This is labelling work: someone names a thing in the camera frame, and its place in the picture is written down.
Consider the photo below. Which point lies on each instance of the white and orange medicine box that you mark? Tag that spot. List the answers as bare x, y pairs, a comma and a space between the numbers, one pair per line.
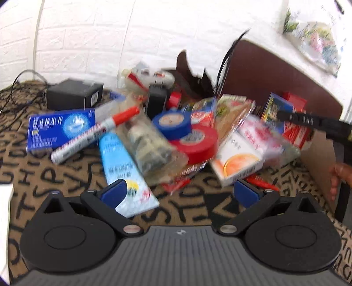
236, 159

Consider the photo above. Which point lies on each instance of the red tube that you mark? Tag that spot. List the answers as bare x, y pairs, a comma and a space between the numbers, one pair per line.
261, 183

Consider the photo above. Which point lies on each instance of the red sachet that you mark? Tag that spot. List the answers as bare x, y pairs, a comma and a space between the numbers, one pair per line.
176, 185

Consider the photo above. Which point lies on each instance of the clear plastic bag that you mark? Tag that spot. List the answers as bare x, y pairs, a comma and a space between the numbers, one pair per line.
150, 148

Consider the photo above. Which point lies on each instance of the black power adapter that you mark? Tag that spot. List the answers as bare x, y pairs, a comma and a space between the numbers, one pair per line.
156, 100

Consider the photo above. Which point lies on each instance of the light blue tube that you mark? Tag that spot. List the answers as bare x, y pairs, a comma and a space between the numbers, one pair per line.
121, 165

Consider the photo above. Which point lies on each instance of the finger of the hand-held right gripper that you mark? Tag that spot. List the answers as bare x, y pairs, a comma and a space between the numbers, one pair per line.
302, 119

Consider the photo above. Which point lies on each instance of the red box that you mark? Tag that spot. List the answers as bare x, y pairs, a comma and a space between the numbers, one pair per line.
298, 134

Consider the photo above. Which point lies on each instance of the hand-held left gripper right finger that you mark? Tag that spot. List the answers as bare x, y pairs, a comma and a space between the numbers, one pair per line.
246, 192

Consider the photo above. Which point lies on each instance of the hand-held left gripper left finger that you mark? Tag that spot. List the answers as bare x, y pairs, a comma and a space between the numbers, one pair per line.
114, 194

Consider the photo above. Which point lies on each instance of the blue medicine box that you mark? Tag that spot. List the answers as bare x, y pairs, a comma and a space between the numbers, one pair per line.
55, 129

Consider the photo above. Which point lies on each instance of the person's right hand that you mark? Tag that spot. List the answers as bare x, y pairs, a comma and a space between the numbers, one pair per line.
341, 176

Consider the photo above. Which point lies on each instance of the pink and white packet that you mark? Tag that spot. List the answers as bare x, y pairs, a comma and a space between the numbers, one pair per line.
261, 137

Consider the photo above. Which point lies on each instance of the clear snack packet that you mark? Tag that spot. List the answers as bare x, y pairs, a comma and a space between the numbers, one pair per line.
233, 110

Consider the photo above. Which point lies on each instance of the black box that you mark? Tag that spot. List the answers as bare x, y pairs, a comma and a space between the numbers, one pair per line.
73, 93

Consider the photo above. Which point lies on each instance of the white marker with red cap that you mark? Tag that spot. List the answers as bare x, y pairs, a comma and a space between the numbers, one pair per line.
88, 136

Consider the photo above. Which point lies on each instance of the large red tape roll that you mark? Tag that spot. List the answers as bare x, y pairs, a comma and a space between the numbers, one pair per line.
199, 145

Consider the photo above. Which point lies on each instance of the small red tape roll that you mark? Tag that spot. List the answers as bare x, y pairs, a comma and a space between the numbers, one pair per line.
174, 100

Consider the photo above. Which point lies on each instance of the blue playing card box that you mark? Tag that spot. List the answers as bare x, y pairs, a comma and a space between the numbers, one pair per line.
275, 110

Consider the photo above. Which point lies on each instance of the blue tape roll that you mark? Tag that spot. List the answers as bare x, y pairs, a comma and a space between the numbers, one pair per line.
172, 123

